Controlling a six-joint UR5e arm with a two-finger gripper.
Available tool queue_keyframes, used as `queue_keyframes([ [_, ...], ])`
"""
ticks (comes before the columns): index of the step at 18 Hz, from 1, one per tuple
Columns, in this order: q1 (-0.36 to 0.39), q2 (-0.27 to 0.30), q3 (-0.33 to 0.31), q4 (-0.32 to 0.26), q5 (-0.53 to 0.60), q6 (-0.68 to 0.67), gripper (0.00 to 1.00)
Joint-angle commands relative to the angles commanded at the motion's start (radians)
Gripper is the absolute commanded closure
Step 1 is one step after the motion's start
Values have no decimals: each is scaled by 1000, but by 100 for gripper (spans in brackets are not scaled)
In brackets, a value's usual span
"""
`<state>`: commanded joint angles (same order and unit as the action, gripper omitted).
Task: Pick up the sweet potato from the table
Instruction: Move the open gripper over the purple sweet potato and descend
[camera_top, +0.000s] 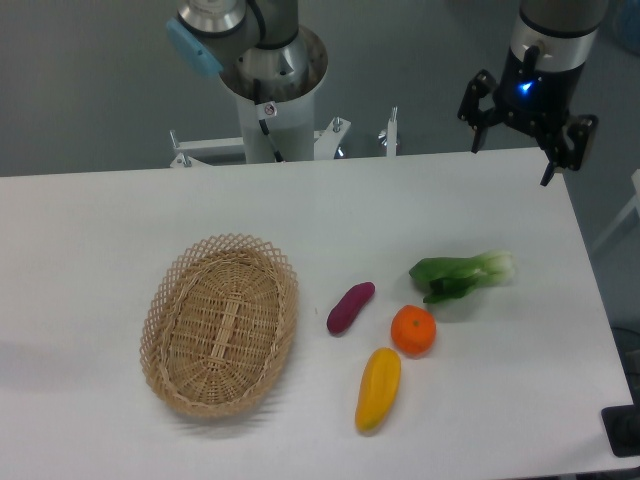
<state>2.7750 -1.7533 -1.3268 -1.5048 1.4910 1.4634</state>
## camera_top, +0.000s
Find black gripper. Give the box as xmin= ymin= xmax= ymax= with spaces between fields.
xmin=457 ymin=52 xmax=599 ymax=187

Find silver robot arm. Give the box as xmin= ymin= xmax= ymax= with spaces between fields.
xmin=166 ymin=1 xmax=607 ymax=185

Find purple sweet potato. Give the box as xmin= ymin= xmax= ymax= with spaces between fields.
xmin=326 ymin=282 xmax=376 ymax=335

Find white furniture piece right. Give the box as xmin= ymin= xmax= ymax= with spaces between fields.
xmin=592 ymin=170 xmax=639 ymax=254

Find green bok choy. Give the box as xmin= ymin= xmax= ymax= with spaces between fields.
xmin=409 ymin=250 xmax=515 ymax=304

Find orange tangerine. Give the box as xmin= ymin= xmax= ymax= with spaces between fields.
xmin=390 ymin=305 xmax=437 ymax=357

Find yellow squash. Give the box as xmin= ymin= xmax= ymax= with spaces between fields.
xmin=354 ymin=347 xmax=402 ymax=434

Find black device at table edge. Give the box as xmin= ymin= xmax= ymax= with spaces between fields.
xmin=601 ymin=405 xmax=639 ymax=458

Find oval wicker basket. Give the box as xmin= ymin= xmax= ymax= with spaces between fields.
xmin=140 ymin=234 xmax=298 ymax=419

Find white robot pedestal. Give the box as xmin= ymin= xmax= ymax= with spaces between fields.
xmin=220 ymin=26 xmax=328 ymax=142

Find black cable on pedestal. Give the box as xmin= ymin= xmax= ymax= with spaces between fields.
xmin=252 ymin=78 xmax=285 ymax=164

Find white metal base frame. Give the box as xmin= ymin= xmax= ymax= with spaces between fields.
xmin=168 ymin=106 xmax=401 ymax=169

